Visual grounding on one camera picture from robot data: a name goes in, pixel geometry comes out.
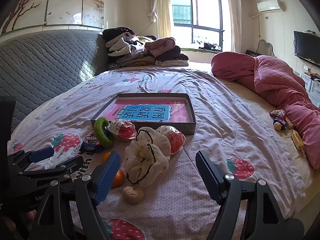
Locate pink quilt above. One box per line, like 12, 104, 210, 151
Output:
211, 51, 320, 170

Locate grey cardboard box tray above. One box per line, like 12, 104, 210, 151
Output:
90, 93, 197, 136

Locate pink fleece garment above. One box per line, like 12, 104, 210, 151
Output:
144, 37, 177, 57

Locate painted blossom wall panel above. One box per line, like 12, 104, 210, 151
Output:
0, 0, 104, 34

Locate yellow snack packet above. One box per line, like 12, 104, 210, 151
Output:
290, 129, 305, 151

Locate black flat television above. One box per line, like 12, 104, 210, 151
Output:
294, 31, 320, 67

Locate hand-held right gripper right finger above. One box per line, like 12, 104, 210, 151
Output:
195, 150, 304, 240

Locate cream curtain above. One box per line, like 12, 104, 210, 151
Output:
225, 0, 242, 53
155, 0, 172, 37

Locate grey quilted headboard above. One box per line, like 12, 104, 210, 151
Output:
0, 29, 110, 133

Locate dark framed window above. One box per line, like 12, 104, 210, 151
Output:
170, 0, 224, 52

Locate green fuzzy scrunchie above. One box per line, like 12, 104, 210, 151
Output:
94, 117, 115, 148

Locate red and white surprise egg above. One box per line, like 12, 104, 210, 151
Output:
155, 125, 187, 155

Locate beige jacket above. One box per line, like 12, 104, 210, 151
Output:
105, 37, 145, 57

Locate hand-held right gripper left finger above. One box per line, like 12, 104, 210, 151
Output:
29, 151, 121, 240

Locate strawberry printed blanket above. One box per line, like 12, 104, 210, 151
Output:
7, 66, 308, 240

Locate cream folded cloth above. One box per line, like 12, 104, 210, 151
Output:
155, 59, 189, 67

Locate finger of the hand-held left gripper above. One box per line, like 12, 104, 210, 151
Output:
7, 147, 56, 173
17, 155, 84, 183

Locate blue cookie packet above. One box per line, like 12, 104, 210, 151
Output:
79, 129, 104, 154

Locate person's left hand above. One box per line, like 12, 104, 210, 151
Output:
0, 210, 38, 240

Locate black garment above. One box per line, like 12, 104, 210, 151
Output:
103, 27, 135, 41

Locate cream frilly scrunchie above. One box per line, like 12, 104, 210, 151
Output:
124, 127, 172, 187

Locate dark clothes on windowsill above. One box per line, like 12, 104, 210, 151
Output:
199, 42, 222, 51

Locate white air conditioner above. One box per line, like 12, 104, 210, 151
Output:
257, 0, 285, 12

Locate dark purple garment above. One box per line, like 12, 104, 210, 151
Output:
155, 46, 182, 62

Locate white cabinet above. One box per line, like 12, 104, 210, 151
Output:
300, 71, 320, 108

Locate blue wrapped candy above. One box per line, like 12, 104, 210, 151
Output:
273, 117, 287, 131

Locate white wire chair back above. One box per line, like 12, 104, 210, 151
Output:
257, 39, 275, 56

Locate small clear ball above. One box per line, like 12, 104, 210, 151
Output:
106, 119, 137, 142

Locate white air conditioner pipe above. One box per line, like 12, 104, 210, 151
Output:
250, 12, 263, 38

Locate walnut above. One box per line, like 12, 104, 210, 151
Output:
122, 186, 145, 204

